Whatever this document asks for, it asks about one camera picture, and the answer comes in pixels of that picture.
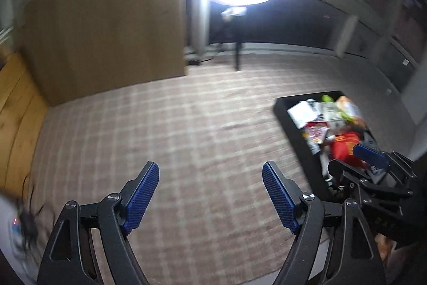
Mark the black tripod stand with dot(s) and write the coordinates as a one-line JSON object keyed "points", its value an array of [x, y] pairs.
{"points": [[237, 51]]}

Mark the yellow-green packet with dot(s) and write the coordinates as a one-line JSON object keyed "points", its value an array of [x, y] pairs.
{"points": [[327, 98]]}

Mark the orange packet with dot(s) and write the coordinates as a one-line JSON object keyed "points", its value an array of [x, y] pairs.
{"points": [[348, 106]]}

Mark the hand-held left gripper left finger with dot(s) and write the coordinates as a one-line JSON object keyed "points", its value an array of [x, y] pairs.
{"points": [[140, 198]]}

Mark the black storage container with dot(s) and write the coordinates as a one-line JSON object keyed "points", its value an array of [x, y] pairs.
{"points": [[297, 141]]}

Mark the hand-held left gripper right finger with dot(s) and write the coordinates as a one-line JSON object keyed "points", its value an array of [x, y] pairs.
{"points": [[278, 195]]}

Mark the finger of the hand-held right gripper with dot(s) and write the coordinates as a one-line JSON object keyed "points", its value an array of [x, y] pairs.
{"points": [[347, 178], [370, 156]]}

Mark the plaid blanket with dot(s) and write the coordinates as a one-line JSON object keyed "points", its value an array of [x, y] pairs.
{"points": [[183, 138]]}

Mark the white blurry object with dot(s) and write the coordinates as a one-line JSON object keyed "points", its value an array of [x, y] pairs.
{"points": [[15, 248]]}

